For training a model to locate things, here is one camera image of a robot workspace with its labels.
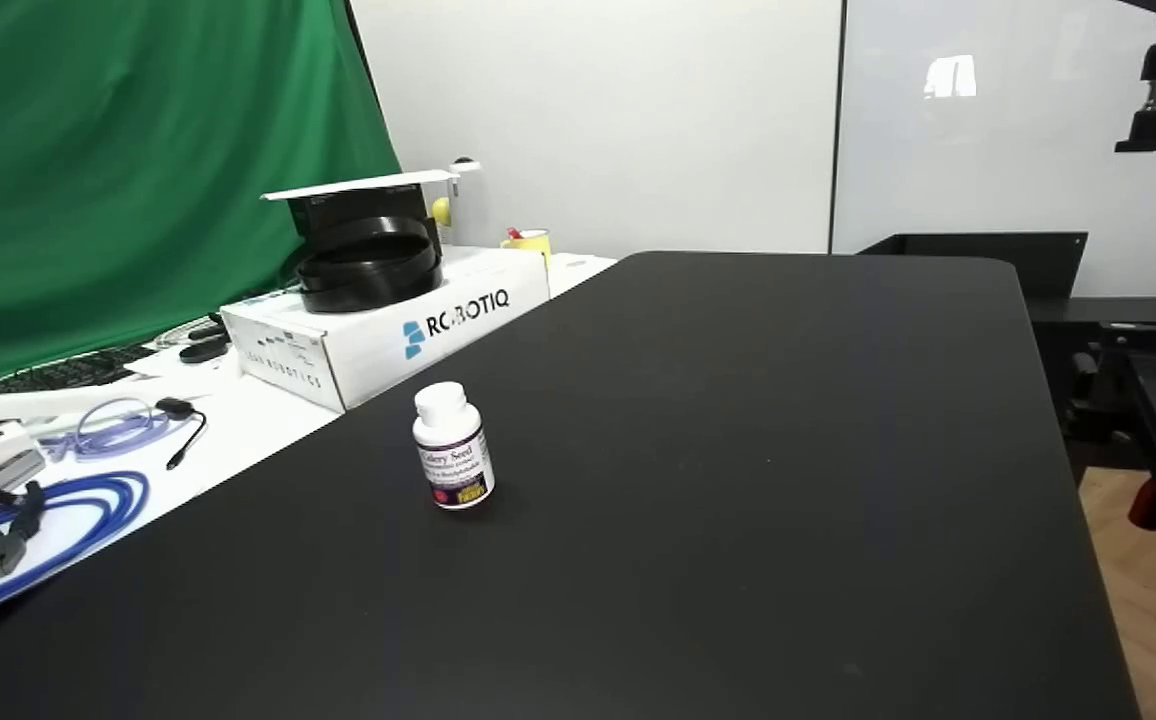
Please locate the yellow small object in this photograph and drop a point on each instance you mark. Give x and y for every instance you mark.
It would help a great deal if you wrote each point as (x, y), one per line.
(530, 243)

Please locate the white pill bottle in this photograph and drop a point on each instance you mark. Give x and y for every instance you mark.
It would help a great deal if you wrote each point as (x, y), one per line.
(454, 448)

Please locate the black computer mouse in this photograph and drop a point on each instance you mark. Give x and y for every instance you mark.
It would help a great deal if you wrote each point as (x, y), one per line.
(202, 349)

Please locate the black clamp tool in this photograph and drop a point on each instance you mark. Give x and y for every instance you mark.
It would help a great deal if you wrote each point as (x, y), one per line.
(18, 526)

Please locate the black keyboard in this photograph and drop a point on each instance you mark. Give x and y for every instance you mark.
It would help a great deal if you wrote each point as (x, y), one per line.
(74, 375)

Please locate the white Robotiq cardboard box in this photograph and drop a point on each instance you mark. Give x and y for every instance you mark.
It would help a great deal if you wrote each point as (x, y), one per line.
(349, 358)

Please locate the black graduation cap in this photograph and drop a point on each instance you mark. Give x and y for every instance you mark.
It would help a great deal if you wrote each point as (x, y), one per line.
(364, 243)

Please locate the green backdrop cloth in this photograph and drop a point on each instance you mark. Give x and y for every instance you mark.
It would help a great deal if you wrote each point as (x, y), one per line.
(140, 152)

